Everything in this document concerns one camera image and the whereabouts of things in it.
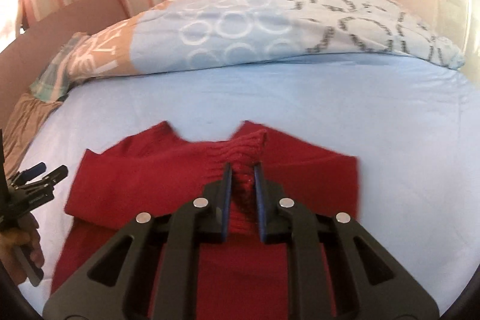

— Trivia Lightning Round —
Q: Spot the plaid pastel pillow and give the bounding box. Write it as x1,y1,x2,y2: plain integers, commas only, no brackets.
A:
29,32,89,102

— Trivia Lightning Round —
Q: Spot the light blue bed sheet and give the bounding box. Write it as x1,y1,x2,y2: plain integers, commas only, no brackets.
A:
21,54,479,312

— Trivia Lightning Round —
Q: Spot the red knit sweater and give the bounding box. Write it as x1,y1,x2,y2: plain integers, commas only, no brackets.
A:
51,122,360,319

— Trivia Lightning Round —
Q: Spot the brown bed skirt fabric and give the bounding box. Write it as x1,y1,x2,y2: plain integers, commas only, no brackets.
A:
3,93,63,178

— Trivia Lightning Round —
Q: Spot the patterned blue tan duvet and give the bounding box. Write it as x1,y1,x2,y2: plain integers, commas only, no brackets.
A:
67,0,465,82

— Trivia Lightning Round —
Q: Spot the person's left hand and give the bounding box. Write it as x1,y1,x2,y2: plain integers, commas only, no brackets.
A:
0,214,46,285

